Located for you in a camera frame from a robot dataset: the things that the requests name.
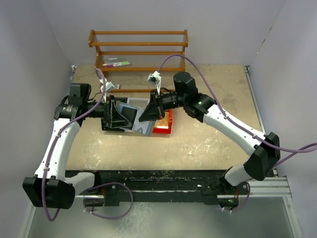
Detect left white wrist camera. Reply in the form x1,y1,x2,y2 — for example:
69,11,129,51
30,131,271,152
100,78,116,93

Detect white plastic bin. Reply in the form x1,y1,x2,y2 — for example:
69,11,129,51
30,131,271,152
123,97,151,133

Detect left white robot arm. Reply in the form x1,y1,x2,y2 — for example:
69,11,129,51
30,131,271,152
22,83,123,209

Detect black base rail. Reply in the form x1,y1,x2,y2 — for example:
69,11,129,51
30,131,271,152
79,170,249,206

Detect pink marker pen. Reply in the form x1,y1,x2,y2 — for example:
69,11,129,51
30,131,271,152
103,62,122,67

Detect aluminium frame rail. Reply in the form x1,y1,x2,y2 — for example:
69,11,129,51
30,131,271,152
74,176,293,199

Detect grey card holder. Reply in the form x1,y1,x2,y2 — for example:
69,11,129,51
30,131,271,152
119,103,144,132

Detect light green marker pen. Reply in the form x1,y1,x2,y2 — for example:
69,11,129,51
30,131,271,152
115,61,131,66

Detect wooden pieces in red bin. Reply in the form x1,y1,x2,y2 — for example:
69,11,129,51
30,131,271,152
156,112,169,128

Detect black plastic bin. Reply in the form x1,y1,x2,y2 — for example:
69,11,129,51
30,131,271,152
101,98,128,132

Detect red plastic bin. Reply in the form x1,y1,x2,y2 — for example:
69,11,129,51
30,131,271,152
153,110,173,134

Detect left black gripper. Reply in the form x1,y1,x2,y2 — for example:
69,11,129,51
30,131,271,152
83,94,132,127

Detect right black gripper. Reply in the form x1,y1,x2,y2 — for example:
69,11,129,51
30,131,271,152
139,88,187,121

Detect blue grey credit card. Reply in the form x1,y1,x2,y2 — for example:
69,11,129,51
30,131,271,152
132,120,155,135

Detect wooden slatted rack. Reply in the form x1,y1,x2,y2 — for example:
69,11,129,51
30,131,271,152
88,29,188,94

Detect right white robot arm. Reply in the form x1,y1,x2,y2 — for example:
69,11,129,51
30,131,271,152
139,71,280,194

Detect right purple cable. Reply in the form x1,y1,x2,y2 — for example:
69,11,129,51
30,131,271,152
157,54,317,214

